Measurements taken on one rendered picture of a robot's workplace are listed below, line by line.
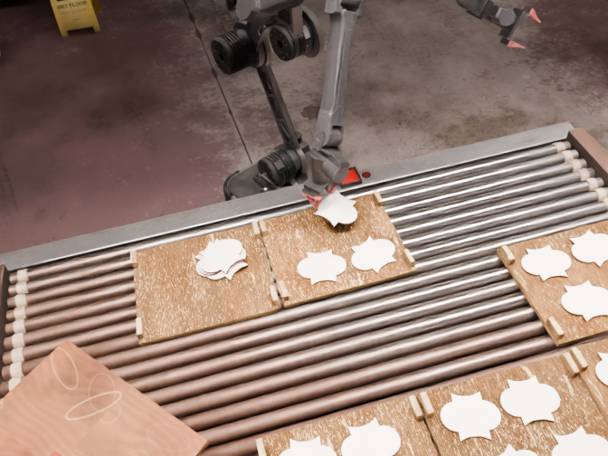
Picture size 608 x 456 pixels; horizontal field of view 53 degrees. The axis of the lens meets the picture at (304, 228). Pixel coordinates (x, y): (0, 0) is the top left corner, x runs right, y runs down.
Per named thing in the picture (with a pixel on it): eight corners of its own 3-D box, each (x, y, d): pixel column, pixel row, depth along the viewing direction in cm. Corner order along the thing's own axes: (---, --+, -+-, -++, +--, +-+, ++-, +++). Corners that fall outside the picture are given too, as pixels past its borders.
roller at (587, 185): (10, 324, 184) (3, 321, 180) (593, 178, 209) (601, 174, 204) (12, 339, 183) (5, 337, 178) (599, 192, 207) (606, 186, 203)
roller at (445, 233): (9, 337, 181) (2, 336, 176) (602, 188, 205) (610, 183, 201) (11, 354, 180) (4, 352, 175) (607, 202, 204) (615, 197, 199)
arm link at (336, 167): (337, 128, 180) (318, 128, 174) (364, 147, 173) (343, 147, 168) (324, 163, 185) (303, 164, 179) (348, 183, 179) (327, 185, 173)
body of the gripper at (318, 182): (339, 176, 188) (338, 158, 183) (320, 196, 183) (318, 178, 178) (322, 169, 191) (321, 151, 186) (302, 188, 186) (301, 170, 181)
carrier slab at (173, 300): (132, 255, 195) (131, 251, 194) (257, 226, 200) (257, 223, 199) (140, 346, 172) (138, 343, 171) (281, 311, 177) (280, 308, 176)
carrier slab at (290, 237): (258, 224, 200) (257, 222, 199) (375, 195, 206) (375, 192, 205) (284, 308, 177) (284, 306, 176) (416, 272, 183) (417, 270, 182)
